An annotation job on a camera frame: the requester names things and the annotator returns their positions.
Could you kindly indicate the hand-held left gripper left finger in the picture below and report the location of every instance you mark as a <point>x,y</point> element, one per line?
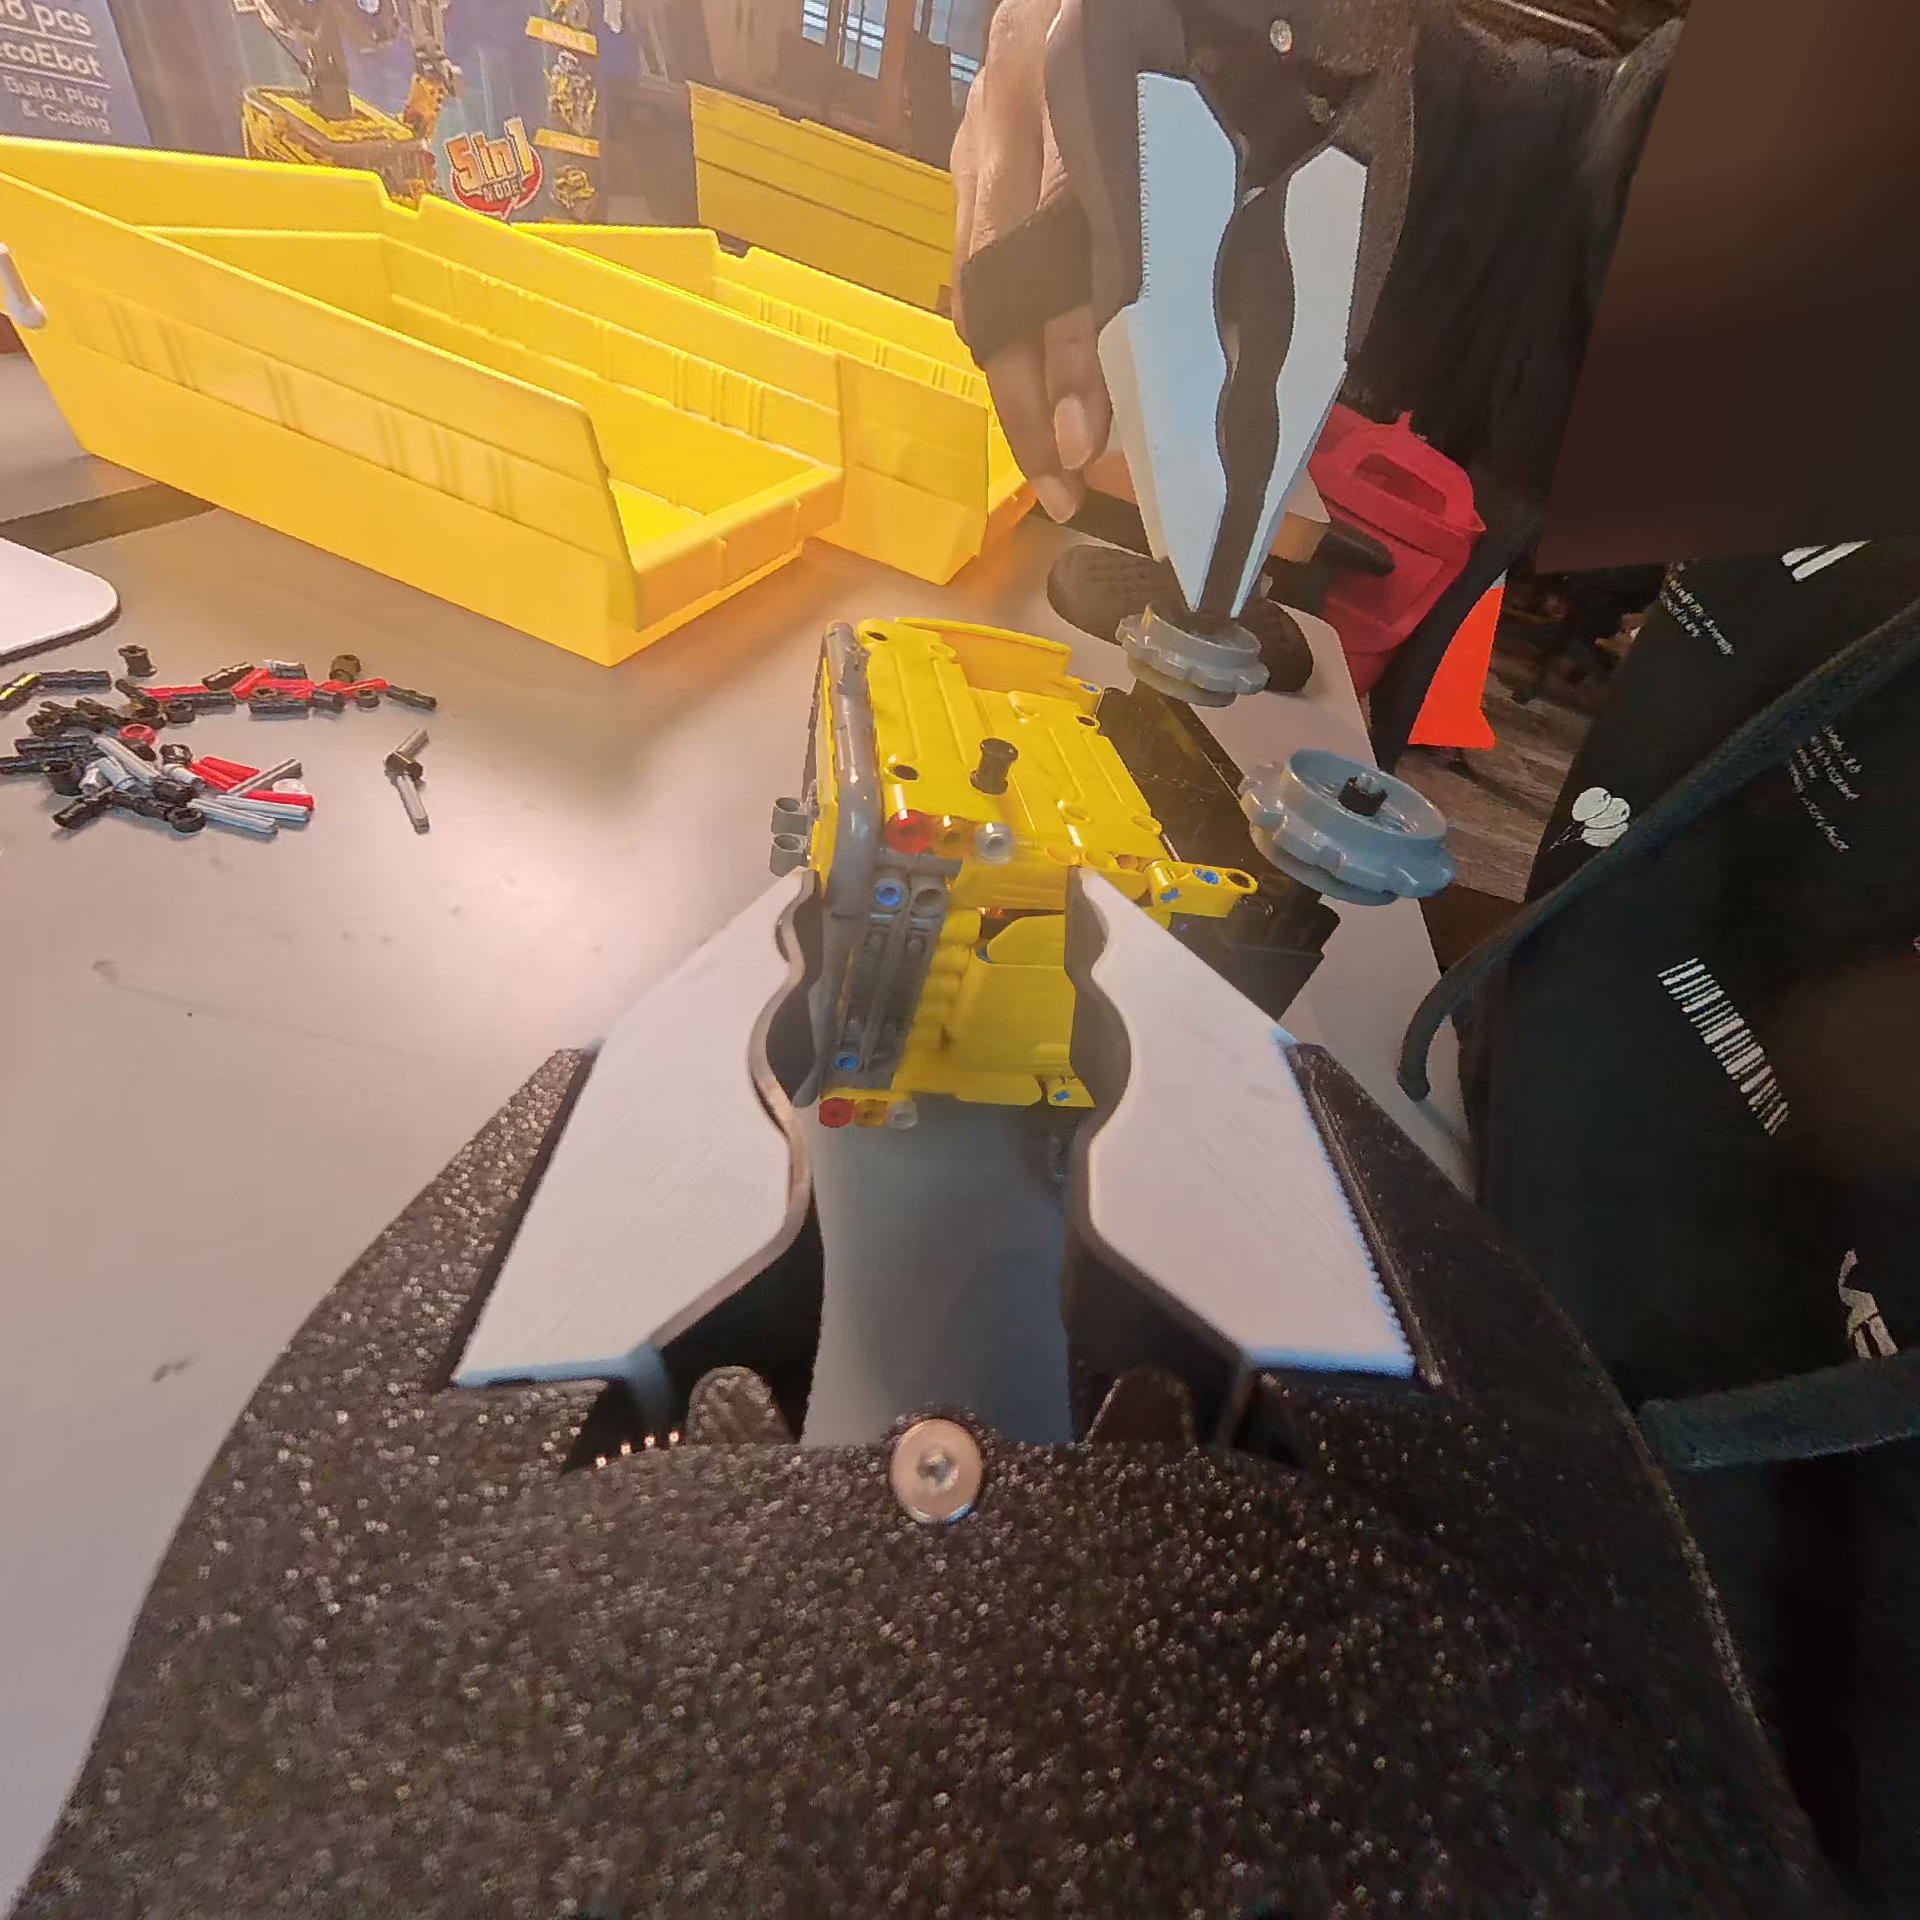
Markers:
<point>644,1171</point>

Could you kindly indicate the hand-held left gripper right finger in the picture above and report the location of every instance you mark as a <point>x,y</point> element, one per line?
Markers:
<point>1229,1201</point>

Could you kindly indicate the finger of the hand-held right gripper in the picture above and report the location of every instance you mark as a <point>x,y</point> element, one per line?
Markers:
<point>1177,301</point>
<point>1326,286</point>

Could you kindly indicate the yellow black toy brick vehicle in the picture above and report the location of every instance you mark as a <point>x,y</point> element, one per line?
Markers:
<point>991,719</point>

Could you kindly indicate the yellow plastic storage bin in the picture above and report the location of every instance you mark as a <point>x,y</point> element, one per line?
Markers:
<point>378,406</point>
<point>899,453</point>
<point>812,195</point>

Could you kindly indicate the person's right forearm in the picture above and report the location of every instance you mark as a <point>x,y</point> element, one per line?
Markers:
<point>1470,226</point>

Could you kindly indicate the grey desk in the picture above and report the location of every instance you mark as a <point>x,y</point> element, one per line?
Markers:
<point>378,975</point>

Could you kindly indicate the person's right hand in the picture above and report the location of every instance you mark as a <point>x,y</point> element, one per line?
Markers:
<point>1005,150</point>

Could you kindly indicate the red plastic canister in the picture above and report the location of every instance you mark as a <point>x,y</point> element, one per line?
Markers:
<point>1395,494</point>

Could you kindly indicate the orange traffic cone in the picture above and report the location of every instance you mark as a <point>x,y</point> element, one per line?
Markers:
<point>1463,690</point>

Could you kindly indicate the grey axle with black connector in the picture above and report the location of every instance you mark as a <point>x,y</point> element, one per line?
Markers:
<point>407,758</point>

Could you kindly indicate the pile of red black pins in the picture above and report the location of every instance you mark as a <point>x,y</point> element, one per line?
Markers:
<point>285,692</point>

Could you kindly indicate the blue toy kit box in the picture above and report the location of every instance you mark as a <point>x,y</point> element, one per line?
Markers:
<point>303,91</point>

